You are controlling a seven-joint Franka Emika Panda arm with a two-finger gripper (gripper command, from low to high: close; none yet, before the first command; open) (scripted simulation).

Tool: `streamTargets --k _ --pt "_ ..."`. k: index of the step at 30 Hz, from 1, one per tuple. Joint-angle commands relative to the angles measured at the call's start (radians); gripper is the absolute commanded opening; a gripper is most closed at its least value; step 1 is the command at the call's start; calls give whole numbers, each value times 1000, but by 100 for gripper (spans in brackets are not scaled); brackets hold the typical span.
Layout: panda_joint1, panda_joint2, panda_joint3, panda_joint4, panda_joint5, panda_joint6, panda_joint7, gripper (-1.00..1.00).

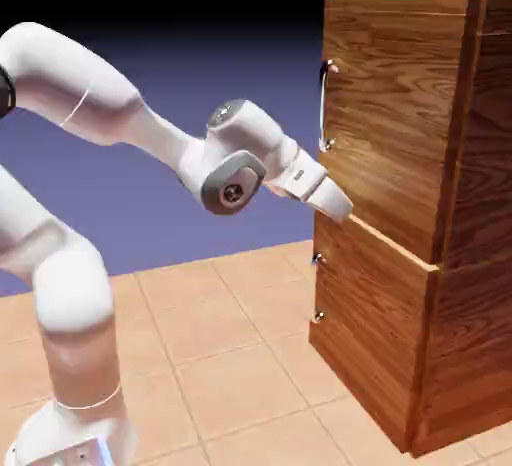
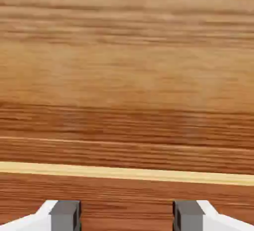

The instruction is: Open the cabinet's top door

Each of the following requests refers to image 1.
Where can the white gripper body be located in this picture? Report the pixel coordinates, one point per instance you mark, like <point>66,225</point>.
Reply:
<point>330,198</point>

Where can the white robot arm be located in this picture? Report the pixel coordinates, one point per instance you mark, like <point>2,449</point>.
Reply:
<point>224,154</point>

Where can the tall wooden cabinet door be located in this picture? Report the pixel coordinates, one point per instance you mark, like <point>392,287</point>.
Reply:
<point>392,122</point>

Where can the short wooden cabinet door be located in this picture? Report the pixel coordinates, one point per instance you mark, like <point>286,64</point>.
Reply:
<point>368,314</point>

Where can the wooden cabinet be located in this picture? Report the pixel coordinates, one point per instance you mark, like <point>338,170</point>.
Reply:
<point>472,234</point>

